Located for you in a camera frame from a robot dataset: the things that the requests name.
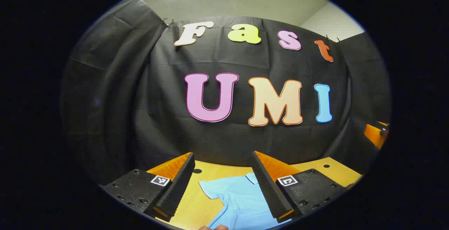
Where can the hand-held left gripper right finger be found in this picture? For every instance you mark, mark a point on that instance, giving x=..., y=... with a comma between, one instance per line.
x=268, y=191

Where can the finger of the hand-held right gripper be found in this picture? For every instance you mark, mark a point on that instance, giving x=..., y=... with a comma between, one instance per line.
x=372, y=135

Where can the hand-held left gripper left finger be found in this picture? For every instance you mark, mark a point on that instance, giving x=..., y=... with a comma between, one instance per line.
x=179, y=188

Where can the light blue T-shirt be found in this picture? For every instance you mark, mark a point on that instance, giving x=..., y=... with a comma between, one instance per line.
x=238, y=202

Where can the black backdrop cloth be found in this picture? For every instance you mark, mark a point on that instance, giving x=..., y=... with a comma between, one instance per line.
x=228, y=142

